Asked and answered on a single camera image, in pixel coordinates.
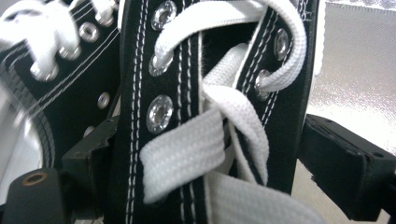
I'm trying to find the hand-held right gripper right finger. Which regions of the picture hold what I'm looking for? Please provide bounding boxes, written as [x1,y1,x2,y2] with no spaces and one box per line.
[298,113,396,222]

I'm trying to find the black canvas sneaker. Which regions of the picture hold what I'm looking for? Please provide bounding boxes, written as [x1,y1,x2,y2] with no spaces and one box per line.
[0,0,123,203]
[106,0,327,224]

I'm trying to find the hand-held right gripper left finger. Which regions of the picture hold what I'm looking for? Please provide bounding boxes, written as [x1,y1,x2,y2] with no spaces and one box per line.
[61,115,120,194]

